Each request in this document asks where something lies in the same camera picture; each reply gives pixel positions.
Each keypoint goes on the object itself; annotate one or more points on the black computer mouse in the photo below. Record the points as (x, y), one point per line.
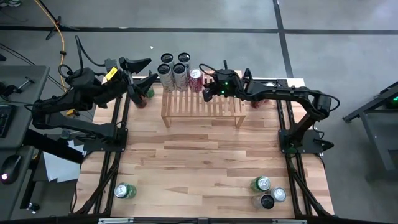
(11, 168)

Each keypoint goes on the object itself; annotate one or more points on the black top grey can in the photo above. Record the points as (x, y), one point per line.
(265, 202)

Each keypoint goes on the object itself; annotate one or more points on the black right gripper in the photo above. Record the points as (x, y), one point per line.
(228, 81)

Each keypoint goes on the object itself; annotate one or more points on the grey metal cart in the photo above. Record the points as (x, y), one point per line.
(382, 140)

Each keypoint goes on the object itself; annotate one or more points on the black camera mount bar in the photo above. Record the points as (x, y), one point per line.
(217, 221)

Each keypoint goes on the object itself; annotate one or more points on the black clamp tool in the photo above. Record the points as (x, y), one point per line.
(9, 88)

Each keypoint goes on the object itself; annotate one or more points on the white paper sheet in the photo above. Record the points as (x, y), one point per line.
(59, 168)

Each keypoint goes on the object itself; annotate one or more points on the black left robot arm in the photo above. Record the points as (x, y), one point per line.
(62, 104)

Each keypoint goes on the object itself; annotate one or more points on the silver soda can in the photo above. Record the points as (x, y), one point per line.
(279, 194)

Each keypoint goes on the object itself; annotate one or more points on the yellow tag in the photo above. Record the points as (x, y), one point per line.
(111, 73)

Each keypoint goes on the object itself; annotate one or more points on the grey desk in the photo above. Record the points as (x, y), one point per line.
(28, 124)

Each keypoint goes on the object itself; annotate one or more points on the black knob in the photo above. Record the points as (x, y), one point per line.
(33, 207)

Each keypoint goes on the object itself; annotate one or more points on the shoe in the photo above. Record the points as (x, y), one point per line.
(11, 3)

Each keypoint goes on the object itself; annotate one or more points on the tall white beverage can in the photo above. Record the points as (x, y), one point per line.
(167, 58)
(182, 81)
(167, 82)
(184, 58)

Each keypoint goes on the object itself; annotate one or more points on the black clamp bracket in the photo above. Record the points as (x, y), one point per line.
(247, 73)

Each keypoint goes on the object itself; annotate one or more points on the black metal table frame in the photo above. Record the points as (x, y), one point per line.
(127, 119)

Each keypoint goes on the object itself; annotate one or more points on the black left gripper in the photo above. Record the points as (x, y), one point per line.
(115, 87)

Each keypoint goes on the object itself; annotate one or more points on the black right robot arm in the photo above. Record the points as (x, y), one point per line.
(280, 93)

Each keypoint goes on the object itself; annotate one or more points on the black beam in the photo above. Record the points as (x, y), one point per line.
(49, 144)

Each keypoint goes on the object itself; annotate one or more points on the wooden slatted shelf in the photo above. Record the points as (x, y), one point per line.
(186, 105)

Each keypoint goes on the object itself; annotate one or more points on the black computer green lights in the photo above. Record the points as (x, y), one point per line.
(394, 100)

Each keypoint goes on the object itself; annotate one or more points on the black keyboard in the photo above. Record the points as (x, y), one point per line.
(6, 119)

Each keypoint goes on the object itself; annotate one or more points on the black tripod stand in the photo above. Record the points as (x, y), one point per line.
(59, 25)

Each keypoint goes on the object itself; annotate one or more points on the green soda can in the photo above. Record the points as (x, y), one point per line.
(124, 190)
(151, 93)
(260, 184)

